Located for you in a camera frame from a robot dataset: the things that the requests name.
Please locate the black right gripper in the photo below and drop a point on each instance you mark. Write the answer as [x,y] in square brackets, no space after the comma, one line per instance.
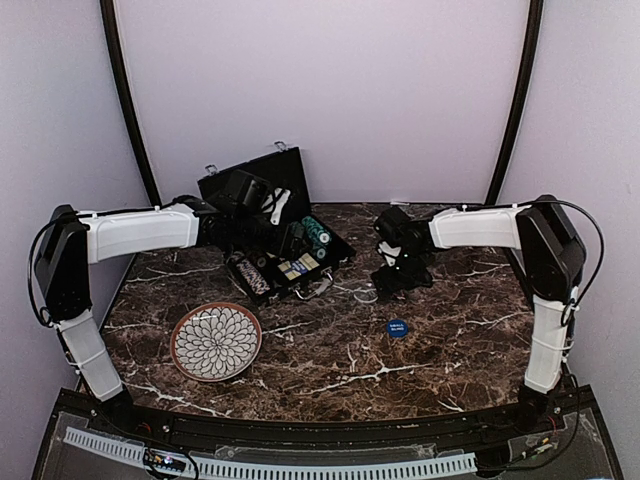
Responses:
[387,283]

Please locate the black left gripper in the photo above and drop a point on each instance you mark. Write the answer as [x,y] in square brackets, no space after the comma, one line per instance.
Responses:
[293,251]

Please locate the black poker case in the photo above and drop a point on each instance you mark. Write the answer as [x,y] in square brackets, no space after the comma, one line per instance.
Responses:
[274,245]

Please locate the blue gold card box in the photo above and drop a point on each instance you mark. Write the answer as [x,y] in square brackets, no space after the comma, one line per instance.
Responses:
[300,267]

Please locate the clear dealer button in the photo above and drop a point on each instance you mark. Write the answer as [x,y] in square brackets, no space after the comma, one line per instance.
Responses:
[366,296]

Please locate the blue small blind button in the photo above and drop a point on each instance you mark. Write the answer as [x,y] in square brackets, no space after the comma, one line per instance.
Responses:
[397,328]

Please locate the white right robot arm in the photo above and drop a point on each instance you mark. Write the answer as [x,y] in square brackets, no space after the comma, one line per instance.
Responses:
[553,254]

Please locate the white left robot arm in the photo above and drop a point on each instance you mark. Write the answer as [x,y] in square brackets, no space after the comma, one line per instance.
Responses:
[58,264]

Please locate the green blue chip stack front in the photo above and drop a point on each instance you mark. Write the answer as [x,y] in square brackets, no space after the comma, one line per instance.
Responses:
[314,247]

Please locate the green blue chip stack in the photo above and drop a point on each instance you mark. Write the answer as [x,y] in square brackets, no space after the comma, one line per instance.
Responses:
[314,247]
[316,232]

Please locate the green blue chip stack rear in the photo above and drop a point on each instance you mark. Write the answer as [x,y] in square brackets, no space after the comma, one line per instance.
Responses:
[316,232]

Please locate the floral patterned plate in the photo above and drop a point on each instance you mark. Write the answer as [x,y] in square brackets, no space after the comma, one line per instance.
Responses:
[215,342]

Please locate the black front table rail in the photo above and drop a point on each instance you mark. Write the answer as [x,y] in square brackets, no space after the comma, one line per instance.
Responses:
[481,429]

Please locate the white slotted cable duct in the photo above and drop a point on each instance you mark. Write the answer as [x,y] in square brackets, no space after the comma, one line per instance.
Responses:
[267,465]

